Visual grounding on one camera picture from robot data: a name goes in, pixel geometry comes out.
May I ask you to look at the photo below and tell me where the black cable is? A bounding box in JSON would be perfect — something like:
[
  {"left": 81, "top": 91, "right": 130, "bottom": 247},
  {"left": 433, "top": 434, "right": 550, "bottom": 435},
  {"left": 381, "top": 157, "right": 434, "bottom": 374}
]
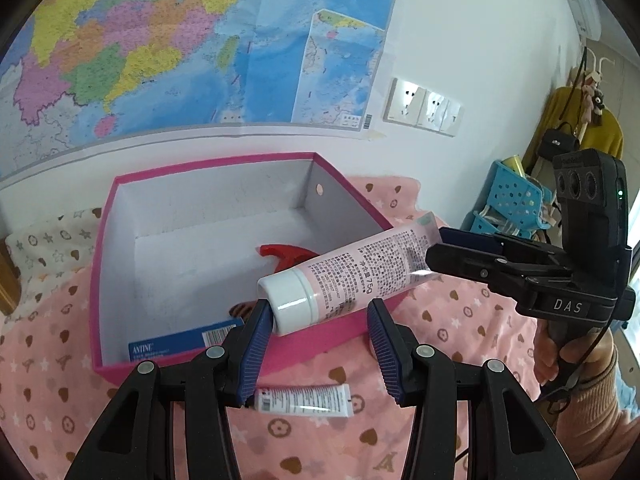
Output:
[{"left": 539, "top": 320, "right": 617, "bottom": 407}]

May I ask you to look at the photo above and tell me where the white air conditioner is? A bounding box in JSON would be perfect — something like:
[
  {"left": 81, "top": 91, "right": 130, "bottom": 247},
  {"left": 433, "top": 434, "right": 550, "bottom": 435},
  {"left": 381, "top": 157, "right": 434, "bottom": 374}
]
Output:
[{"left": 549, "top": 0, "right": 607, "bottom": 42}]

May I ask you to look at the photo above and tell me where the pink printed blanket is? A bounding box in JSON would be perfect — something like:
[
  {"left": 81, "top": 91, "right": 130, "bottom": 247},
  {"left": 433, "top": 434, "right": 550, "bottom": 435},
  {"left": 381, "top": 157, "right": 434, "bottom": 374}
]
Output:
[{"left": 0, "top": 175, "right": 551, "bottom": 480}]

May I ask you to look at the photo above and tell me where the white wall socket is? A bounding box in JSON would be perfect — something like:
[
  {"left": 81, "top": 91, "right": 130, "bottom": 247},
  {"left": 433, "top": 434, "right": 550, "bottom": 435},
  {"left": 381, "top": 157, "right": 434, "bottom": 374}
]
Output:
[
  {"left": 383, "top": 77, "right": 427, "bottom": 126},
  {"left": 440, "top": 98, "right": 464, "bottom": 137},
  {"left": 415, "top": 88, "right": 449, "bottom": 132}
]

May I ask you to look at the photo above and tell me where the black handbag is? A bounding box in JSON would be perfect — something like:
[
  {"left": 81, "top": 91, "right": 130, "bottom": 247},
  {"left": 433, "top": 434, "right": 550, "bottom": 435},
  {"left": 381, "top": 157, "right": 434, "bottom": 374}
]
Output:
[{"left": 537, "top": 122, "right": 582, "bottom": 163}]

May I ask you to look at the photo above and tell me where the cream printed pillow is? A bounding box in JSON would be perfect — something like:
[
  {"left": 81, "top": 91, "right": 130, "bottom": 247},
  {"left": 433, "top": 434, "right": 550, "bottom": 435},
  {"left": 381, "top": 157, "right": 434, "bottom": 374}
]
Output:
[{"left": 5, "top": 204, "right": 107, "bottom": 283}]

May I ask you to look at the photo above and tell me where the person's right forearm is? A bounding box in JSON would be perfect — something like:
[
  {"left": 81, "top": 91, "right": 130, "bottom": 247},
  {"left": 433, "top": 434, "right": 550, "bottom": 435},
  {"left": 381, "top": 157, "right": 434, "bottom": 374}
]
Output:
[{"left": 540, "top": 350, "right": 640, "bottom": 480}]

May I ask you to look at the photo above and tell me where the white coat rack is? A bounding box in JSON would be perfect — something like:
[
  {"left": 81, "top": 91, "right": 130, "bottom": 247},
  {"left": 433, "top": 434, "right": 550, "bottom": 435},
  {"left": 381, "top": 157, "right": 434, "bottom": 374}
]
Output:
[{"left": 570, "top": 45, "right": 621, "bottom": 136}]

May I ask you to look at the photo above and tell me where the blue and white carton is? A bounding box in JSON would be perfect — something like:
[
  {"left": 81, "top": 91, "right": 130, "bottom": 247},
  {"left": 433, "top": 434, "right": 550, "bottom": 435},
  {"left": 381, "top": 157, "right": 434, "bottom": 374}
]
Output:
[{"left": 127, "top": 317, "right": 247, "bottom": 364}]

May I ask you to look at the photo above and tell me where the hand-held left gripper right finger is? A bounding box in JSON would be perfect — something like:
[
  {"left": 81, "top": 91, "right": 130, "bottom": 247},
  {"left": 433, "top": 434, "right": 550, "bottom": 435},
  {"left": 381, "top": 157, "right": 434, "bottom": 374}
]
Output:
[{"left": 367, "top": 299, "right": 566, "bottom": 480}]

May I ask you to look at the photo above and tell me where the red corkscrew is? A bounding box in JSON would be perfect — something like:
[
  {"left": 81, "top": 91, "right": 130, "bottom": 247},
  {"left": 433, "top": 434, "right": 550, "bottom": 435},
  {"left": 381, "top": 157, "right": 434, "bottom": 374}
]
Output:
[{"left": 258, "top": 243, "right": 322, "bottom": 267}]

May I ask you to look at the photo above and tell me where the pink tube with white cap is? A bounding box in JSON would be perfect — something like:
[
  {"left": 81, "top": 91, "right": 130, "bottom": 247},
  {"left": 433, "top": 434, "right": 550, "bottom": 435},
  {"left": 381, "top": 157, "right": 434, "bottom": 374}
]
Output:
[{"left": 256, "top": 212, "right": 438, "bottom": 336}]

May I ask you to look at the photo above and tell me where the colourful wall map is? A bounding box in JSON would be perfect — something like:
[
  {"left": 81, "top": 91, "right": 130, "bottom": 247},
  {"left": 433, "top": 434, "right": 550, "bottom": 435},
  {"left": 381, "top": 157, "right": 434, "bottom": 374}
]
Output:
[{"left": 0, "top": 0, "right": 406, "bottom": 181}]

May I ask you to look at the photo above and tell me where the small white tube black cap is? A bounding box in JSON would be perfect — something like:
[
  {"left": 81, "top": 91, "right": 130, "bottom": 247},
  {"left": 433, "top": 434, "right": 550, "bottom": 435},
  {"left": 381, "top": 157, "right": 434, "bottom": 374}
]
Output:
[{"left": 254, "top": 384, "right": 354, "bottom": 418}]

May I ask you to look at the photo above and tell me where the wooden headboard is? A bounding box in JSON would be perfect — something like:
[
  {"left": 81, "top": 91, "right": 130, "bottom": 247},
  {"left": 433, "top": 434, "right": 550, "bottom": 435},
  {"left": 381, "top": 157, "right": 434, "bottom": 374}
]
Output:
[{"left": 0, "top": 236, "right": 24, "bottom": 317}]

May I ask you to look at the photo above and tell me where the small hanging plush toy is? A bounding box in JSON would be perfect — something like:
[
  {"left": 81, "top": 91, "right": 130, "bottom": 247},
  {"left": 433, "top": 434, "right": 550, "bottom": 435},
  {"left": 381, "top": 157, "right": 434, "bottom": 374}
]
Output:
[{"left": 580, "top": 77, "right": 607, "bottom": 127}]

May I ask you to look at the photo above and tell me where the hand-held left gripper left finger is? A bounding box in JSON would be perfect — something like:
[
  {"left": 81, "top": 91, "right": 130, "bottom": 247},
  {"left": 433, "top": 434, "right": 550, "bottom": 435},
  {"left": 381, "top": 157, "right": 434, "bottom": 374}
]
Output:
[{"left": 65, "top": 299, "right": 273, "bottom": 480}]

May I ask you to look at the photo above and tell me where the pink cardboard box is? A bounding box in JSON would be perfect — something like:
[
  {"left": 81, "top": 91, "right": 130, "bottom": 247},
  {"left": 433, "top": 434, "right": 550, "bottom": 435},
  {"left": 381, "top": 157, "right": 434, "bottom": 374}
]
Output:
[{"left": 90, "top": 151, "right": 396, "bottom": 386}]

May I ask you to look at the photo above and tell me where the person's right hand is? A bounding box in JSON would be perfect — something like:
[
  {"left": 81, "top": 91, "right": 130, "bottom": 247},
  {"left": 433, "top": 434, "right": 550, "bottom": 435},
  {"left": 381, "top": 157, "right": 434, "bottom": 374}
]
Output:
[{"left": 531, "top": 324, "right": 617, "bottom": 387}]

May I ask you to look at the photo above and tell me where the yellow garment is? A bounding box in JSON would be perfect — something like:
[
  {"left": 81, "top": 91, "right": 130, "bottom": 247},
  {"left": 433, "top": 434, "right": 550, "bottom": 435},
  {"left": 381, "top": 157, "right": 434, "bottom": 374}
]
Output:
[{"left": 525, "top": 85, "right": 626, "bottom": 173}]

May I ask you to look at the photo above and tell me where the blue plastic basket rack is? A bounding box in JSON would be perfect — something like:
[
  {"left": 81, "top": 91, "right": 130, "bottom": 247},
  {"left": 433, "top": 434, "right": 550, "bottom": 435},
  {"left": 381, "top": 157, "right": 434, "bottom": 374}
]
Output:
[{"left": 470, "top": 159, "right": 554, "bottom": 242}]

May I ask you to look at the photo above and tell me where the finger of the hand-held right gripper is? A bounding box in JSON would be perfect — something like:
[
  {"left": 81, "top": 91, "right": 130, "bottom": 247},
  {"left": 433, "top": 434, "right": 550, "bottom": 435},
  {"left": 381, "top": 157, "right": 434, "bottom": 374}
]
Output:
[
  {"left": 438, "top": 226, "right": 567, "bottom": 262},
  {"left": 425, "top": 243, "right": 532, "bottom": 307}
]

